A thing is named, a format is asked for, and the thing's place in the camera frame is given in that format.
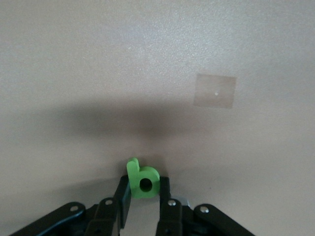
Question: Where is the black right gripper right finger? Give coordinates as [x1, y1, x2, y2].
[154, 177, 256, 236]

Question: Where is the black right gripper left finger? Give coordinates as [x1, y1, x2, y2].
[8, 176, 132, 236]

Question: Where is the green foam letter b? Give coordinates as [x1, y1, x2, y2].
[126, 157, 161, 199]

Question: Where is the square brown tape patch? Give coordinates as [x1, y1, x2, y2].
[192, 73, 237, 109]

